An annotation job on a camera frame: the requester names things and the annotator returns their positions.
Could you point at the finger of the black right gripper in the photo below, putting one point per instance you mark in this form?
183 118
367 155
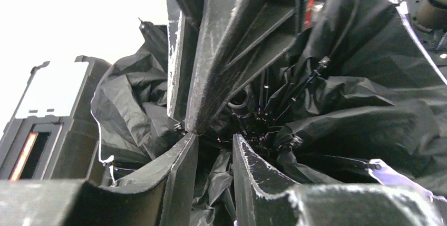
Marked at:
184 18
238 39

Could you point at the lilac umbrella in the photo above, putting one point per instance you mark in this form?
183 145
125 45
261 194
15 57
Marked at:
360 101

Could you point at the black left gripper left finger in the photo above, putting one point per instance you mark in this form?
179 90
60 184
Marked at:
159 193

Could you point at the black plastic toolbox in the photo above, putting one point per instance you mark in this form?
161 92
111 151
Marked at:
52 133

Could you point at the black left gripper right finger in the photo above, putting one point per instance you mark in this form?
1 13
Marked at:
265 196

